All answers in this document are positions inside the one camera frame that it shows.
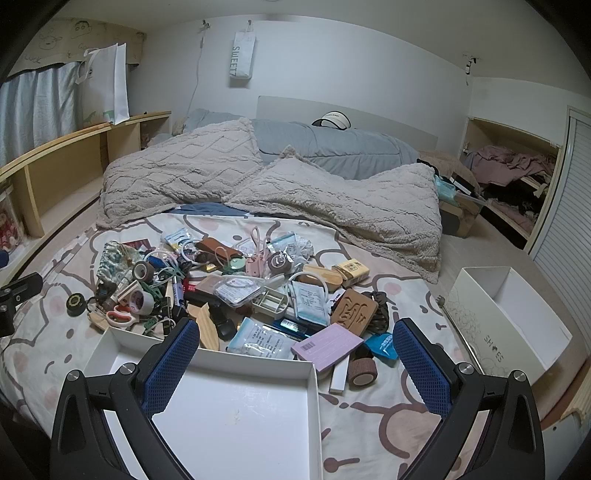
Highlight brown tape roll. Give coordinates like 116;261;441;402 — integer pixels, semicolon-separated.
347;355;378;387
269;251;295;276

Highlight white printed sachet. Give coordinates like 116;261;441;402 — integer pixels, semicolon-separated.
226;318;306;361

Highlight wooden case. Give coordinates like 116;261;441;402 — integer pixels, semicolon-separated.
295;265;345;292

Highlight pile of clothes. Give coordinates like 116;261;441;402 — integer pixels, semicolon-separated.
471;145;560;219

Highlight clear plastic case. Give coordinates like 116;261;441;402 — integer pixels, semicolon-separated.
213;274;264;306

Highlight white shoe box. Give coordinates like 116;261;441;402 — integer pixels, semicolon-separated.
444;267;573;387

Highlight white wall cable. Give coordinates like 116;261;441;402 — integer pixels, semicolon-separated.
186;19;211;117

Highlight teal mask box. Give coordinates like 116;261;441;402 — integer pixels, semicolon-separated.
434;175;459;202

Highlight white cable loop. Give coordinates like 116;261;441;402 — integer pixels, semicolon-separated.
295;272;330;303

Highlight brown leather case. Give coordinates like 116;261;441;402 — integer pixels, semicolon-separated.
196;239;243;267

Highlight white tape roll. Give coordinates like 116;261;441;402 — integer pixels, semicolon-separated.
121;281;158;317

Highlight cardboard box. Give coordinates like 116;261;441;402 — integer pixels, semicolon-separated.
438;200;484;239

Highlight blue foil packet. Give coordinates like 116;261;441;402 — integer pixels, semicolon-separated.
364;332;399;366

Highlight beige compartment tray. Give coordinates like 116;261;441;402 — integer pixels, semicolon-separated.
252;286;291;317

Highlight carved wooden block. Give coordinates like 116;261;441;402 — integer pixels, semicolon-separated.
330;288;379;334

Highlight yellow small carton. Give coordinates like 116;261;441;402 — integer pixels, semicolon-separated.
332;261;370;284

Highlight printed bedsheet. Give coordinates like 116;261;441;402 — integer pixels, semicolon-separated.
0;210;491;480

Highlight red handled scissors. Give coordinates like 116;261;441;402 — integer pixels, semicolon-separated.
106;309;140;330

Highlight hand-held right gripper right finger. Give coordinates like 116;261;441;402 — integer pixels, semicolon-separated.
392;318;546;480

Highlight white sun visor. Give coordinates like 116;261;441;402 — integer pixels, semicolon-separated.
311;111;352;131

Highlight pale blue curtain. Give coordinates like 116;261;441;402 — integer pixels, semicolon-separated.
0;60;87;168

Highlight clear bagged face mask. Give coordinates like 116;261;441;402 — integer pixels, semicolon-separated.
163;229;197;253
270;232;299;256

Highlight black hair claw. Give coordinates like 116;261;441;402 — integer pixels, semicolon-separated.
360;291;392;334

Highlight beige fluffy blanket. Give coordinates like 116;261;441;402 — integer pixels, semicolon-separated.
97;117;445;284

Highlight white tote bag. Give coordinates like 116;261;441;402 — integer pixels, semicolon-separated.
75;43;131;125

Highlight grey headboard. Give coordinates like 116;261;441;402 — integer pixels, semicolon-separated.
256;95;438;149

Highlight wooden bedside shelf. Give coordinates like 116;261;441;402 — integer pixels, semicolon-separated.
0;111;172;261

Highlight grey duvet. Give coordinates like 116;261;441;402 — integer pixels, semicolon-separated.
252;117;422;180

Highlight white paper bag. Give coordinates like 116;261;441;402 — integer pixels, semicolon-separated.
229;31;256;88

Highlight dark blue pen box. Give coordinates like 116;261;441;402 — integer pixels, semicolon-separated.
272;318;324;336

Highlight doodled paper valance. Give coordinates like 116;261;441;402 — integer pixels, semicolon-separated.
9;17;148;78

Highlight shallow white box lid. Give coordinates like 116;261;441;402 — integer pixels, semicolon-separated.
85;325;321;480

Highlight wooden blade piece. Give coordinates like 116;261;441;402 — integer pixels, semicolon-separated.
189;302;221;352

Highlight floral fabric pouch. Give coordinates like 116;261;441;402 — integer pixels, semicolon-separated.
97;241;139;292

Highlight purple notepad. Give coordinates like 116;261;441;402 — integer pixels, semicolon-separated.
291;323;365;374

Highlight pink scissors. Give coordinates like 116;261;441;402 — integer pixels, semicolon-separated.
248;226;274;278

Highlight white louvre door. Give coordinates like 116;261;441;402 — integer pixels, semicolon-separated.
526;106;591;308

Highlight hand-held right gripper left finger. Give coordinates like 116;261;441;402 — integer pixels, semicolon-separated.
50;318;201;480

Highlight bagged blue face masks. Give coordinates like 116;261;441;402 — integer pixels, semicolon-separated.
288;281;331;325

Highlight slim white box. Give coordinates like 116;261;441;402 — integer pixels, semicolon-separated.
329;357;350;394

